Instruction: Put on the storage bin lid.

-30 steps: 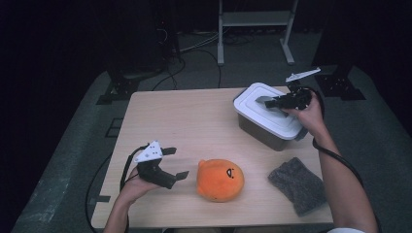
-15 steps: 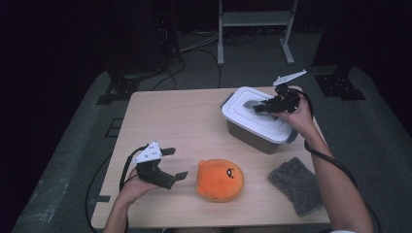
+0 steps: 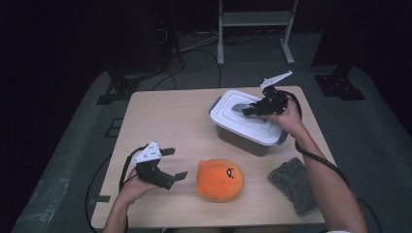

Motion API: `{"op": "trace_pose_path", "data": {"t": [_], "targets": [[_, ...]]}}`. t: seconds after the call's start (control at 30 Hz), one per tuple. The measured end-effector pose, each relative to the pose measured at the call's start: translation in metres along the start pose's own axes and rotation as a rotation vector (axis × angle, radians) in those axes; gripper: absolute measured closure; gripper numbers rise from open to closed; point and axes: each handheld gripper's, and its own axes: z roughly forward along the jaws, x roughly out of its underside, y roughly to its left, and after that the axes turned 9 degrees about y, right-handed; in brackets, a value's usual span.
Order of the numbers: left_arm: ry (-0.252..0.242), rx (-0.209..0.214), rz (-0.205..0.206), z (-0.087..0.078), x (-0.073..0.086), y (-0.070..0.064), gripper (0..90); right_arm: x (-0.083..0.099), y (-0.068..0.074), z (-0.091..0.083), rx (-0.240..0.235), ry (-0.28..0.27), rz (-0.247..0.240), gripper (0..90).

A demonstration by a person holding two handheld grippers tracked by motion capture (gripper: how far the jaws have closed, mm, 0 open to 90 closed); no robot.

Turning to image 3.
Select black floor cable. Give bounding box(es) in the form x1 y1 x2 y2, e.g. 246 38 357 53
190 48 223 89
152 57 188 91

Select right hand-held gripper cable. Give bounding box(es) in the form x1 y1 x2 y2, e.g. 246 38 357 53
285 91 383 233

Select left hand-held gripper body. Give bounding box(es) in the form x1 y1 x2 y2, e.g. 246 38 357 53
131 140 176 191

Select hand-held gripper cable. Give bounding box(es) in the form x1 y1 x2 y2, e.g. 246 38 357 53
118 145 149 233
285 91 383 233

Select black stand base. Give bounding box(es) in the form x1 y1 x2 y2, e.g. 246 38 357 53
96 76 144 106
314 62 367 101

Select long black cable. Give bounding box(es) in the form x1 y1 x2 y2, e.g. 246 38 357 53
85 154 113 233

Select black tape strip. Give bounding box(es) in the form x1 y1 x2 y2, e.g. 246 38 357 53
88 194 111 207

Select orange plush toy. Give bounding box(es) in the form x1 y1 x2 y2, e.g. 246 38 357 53
196 158 246 203

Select person's left hand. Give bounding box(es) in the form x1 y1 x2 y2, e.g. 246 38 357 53
117 176 159 208

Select clear brown storage box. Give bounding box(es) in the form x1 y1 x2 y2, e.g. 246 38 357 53
208 95 290 158

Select person's right hand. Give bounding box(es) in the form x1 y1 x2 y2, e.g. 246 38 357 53
263 96 307 139

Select white floor cables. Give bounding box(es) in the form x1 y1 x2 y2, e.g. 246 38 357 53
179 31 221 53

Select left hand-held gripper cable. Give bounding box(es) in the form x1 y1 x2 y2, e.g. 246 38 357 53
118 145 149 233

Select black tape square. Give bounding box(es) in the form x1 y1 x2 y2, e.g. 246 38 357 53
105 117 124 139

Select white metal stand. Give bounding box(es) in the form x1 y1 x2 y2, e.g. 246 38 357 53
217 0 299 67

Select grey cloth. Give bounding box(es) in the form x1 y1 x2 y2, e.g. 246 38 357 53
267 156 318 217

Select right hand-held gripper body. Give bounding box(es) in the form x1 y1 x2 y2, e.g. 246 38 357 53
258 70 293 116

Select white lid with grey handle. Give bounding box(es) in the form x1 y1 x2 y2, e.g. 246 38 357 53
209 89 286 147

